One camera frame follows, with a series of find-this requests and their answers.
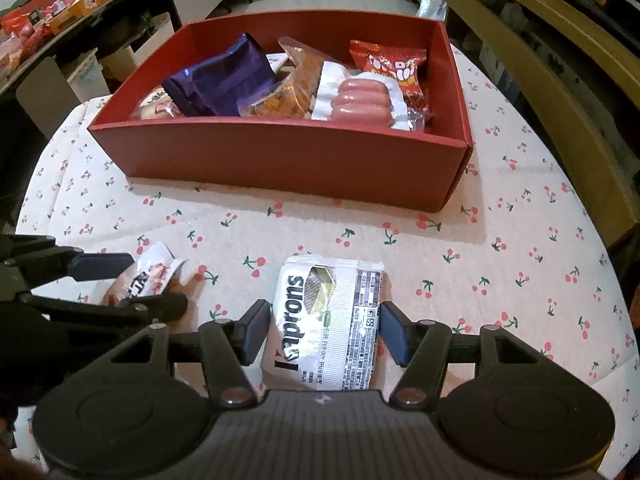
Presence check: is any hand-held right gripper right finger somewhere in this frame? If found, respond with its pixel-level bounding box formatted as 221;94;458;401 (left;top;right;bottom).
378;301;543;408

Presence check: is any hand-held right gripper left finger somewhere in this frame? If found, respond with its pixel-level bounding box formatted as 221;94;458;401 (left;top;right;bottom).
107;299;273;407

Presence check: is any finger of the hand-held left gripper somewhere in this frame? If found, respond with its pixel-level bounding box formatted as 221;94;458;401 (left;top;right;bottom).
20;292;189;328
0;233;137;292

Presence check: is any pink white snack packet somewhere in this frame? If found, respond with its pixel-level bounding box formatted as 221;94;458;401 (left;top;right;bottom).
102;240;189;307

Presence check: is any white silver wafer packet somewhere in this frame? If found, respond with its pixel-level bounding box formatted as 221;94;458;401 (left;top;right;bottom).
259;255;386;394

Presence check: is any pink clear snack packet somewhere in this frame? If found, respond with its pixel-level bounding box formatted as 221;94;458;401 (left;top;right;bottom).
129;85;182;122

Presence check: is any red cardboard box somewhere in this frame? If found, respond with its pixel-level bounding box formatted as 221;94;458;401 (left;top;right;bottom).
87;20;474;214

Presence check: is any cherry print tablecloth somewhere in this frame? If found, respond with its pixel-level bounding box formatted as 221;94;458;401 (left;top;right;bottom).
15;40;640;480

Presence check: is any white side panel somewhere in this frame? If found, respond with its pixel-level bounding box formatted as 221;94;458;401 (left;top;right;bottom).
15;55;82;142

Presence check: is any open white cardboard box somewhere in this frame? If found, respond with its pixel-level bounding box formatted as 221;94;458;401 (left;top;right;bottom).
64;47;114;104

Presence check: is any purple snack packet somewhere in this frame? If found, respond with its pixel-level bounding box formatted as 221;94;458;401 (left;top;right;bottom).
162;33;277;117

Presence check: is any dark side table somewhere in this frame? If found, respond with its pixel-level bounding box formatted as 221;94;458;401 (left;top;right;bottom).
0;0;197;111

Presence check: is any clear sausage packet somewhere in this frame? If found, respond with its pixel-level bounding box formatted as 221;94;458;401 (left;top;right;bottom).
310;60;427;134

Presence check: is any orange clear snack packet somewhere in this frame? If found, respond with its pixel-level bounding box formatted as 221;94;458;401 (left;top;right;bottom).
237;36;327;121

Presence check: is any pile of assorted snack packets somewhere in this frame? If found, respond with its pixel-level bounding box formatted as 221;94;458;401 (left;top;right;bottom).
0;0;166;72

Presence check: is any orange cardboard box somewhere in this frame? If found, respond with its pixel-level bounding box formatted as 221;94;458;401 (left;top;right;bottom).
47;0;122;37

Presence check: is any red teeth-print snack packet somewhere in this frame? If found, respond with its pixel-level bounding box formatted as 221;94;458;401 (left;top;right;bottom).
348;39;432;112

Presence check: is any white black-print snack packet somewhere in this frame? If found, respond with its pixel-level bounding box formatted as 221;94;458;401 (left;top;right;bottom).
265;52;294;76

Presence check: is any yellow wooden TV cabinet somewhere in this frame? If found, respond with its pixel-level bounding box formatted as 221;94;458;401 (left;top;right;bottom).
400;0;640;250

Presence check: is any silver foil bag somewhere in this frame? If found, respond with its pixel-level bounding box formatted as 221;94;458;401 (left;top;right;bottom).
414;0;449;23

